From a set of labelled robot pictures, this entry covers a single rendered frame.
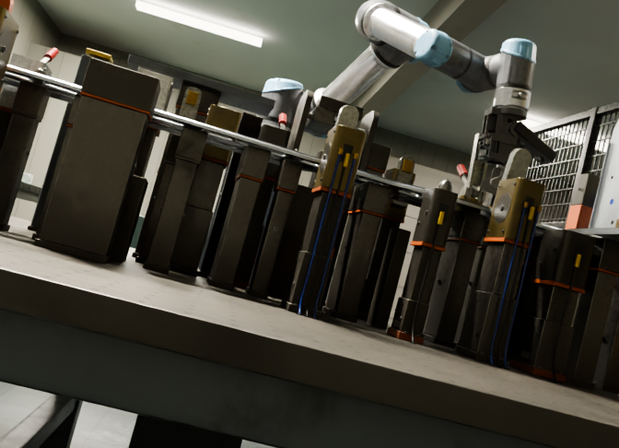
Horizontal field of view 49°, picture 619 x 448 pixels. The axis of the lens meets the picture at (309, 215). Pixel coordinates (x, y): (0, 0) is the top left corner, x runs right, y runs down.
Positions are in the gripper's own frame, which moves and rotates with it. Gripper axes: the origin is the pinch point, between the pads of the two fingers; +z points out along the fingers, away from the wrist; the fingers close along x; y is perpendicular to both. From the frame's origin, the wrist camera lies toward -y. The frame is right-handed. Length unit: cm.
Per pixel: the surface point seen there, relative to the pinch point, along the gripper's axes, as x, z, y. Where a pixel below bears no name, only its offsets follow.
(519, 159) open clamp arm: 13.1, -7.3, 5.2
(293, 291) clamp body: 16, 25, 46
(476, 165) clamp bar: -20.0, -10.7, -0.8
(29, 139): -3, 4, 98
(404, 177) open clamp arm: -19.5, -4.4, 17.1
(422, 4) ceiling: -320, -173, -74
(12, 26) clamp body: 13, -13, 101
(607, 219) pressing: -3.9, -1.2, -27.1
